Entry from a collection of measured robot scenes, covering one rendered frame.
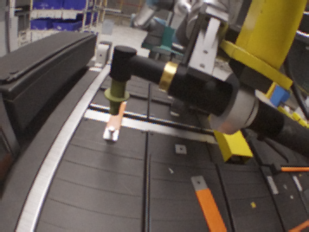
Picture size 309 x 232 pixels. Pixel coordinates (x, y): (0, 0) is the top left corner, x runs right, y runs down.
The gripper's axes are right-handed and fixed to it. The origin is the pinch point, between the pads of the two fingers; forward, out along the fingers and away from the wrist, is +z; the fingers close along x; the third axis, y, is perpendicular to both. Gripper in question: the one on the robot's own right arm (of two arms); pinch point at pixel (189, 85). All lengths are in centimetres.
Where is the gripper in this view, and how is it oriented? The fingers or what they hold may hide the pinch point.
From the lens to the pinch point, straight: 21.3
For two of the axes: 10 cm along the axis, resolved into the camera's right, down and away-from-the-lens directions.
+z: -3.5, 8.4, -4.1
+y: -9.3, -3.7, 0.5
